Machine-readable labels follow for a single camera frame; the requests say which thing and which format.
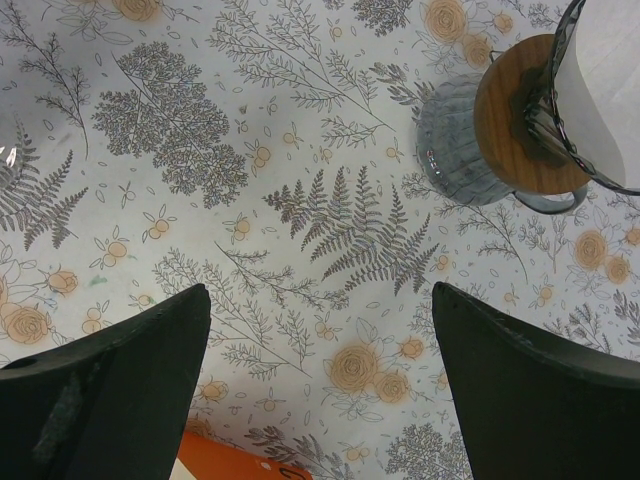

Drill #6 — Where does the floral table mat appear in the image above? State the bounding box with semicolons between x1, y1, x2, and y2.
1;1;639;479

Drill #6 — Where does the white paper coffee filter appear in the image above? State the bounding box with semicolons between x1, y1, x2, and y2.
554;0;639;191

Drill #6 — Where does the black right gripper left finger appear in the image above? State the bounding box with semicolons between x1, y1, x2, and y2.
1;284;211;479

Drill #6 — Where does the dark wooden dripper ring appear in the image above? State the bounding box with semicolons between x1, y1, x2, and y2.
472;33;591;194

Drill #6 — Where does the clear glass carafe wood collar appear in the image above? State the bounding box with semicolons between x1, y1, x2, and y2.
1;110;40;192

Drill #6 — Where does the grey glass dripper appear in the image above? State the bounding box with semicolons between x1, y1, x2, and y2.
526;1;639;195

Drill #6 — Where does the orange coffee filter box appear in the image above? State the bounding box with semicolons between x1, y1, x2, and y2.
169;432;312;480

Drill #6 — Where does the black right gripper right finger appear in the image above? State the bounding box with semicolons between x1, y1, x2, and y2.
432;282;639;479

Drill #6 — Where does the grey glass server jug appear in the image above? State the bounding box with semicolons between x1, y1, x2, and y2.
416;73;588;215

